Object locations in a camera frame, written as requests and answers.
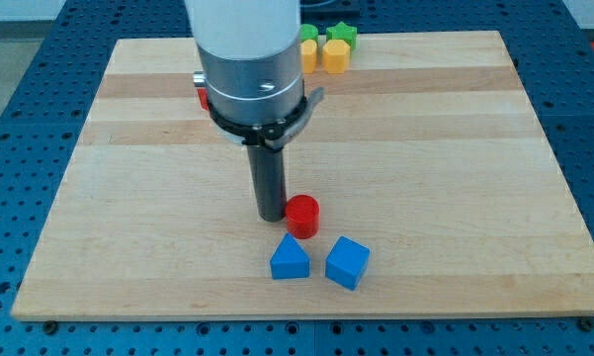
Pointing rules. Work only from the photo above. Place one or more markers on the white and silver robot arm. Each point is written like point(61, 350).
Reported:
point(250, 54)

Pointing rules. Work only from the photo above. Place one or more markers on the blue triangle block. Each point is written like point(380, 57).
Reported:
point(289, 261)

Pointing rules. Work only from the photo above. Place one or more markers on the red star block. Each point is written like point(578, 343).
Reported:
point(203, 98)

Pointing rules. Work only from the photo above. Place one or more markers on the green star block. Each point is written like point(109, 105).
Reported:
point(344, 32)

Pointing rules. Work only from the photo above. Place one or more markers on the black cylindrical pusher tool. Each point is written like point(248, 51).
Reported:
point(269, 182)

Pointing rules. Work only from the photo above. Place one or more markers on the red cylinder block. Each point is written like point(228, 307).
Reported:
point(302, 214)

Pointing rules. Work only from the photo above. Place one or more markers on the black clamp with grey lever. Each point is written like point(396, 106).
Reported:
point(277, 133)

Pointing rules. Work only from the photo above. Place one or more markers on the blue cube block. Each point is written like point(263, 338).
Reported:
point(347, 262)

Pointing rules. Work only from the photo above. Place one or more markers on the yellow cylinder block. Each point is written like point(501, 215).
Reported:
point(309, 56)

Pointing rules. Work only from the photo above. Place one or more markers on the yellow hexagon block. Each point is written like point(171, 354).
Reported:
point(336, 55)

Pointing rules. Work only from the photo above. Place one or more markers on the green cylinder block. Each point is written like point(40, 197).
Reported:
point(308, 32)

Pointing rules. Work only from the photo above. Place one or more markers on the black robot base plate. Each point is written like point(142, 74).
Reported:
point(323, 8)

